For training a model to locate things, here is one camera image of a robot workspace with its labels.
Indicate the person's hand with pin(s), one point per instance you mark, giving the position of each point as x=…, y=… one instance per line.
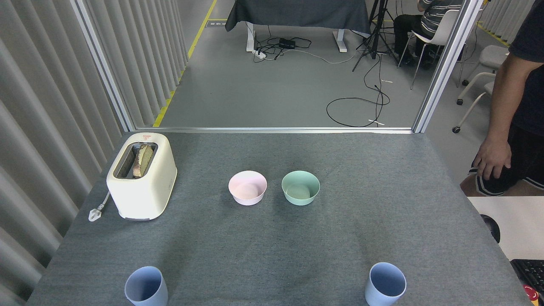
x=493, y=155

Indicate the blue cup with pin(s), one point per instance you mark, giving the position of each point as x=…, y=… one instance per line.
x=144, y=287
x=384, y=284

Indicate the person's forearm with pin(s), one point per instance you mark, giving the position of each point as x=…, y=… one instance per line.
x=505, y=97

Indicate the grey wheeled chair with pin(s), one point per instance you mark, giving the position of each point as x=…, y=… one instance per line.
x=493, y=57
x=469, y=108

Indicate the person in dark shorts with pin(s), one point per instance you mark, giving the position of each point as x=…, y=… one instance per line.
x=531, y=106

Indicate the black computer mouse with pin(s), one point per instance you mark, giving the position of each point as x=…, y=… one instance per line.
x=492, y=227

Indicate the white desk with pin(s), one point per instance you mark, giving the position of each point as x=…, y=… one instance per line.
x=514, y=225

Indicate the black keyboard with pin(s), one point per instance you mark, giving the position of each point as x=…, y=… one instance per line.
x=531, y=272

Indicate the white chair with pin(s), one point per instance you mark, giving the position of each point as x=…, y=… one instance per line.
x=444, y=29

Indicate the red round button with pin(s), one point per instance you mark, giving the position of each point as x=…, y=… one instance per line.
x=531, y=295

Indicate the seated person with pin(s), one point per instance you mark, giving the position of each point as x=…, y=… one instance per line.
x=429, y=23

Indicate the black tripod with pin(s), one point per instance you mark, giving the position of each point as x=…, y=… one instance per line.
x=374, y=38

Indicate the green bowl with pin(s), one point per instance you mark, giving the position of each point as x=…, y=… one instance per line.
x=301, y=194

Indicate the black power adapter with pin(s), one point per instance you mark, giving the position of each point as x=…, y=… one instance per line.
x=287, y=43

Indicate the table with dark cloth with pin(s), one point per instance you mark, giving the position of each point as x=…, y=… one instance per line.
x=297, y=12

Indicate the pink bowl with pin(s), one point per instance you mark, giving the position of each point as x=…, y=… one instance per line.
x=247, y=193

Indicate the white power strip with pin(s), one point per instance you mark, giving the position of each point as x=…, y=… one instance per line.
x=259, y=53

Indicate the toasted bread slice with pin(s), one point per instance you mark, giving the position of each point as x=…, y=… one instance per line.
x=143, y=159

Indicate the cream white toaster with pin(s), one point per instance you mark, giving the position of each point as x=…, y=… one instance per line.
x=144, y=195

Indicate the silver frame post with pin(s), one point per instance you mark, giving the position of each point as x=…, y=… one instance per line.
x=446, y=63
x=104, y=68

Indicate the silver frame rail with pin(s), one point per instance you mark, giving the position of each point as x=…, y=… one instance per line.
x=272, y=130

